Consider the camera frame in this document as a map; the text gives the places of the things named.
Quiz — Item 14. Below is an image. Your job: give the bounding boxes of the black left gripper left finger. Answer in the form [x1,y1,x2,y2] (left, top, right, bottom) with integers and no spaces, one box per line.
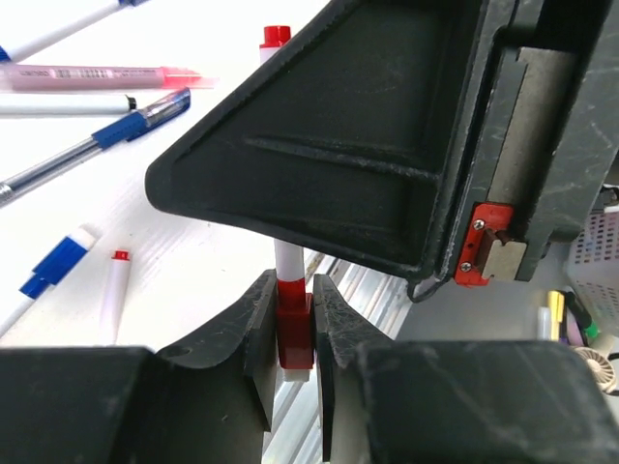
[1,271,277,463]

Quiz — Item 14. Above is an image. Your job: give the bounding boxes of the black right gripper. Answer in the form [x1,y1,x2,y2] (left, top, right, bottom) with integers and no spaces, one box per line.
[408,1,618,303]

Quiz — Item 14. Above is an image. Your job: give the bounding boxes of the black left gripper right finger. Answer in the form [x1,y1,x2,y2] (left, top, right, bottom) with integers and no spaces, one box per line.
[311,274,619,464]

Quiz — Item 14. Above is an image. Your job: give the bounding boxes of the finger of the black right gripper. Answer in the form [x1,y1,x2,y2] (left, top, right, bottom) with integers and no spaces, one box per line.
[144,1,484,282]

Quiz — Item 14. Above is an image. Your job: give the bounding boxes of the white pen dark red cap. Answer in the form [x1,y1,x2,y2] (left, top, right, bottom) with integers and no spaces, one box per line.
[258,23,315,384]

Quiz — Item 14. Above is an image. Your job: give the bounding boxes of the white pen blue cap lower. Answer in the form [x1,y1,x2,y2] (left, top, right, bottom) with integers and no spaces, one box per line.
[1,226,99,336]

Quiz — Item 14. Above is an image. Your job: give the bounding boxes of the white pen blue cap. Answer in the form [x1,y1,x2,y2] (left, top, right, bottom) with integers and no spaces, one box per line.
[1,1,144,63]
[1,226,99,336]

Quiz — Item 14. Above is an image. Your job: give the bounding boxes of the blue gel pen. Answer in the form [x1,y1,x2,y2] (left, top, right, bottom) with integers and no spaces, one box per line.
[1,88,192,207]

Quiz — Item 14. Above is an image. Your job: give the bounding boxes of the pink highlighter pen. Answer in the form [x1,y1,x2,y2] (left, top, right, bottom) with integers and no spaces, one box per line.
[1,64,220,92]

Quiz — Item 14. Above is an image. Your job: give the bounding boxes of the white pen blue cap upper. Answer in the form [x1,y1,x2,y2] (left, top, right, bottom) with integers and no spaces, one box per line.
[1,1,144,63]

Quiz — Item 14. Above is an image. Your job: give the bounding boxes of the white plastic basket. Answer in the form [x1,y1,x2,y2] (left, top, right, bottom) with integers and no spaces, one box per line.
[566,185,619,336]

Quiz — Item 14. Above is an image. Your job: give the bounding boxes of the white marker black cap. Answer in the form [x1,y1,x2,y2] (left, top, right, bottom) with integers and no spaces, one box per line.
[1,93,137,116]

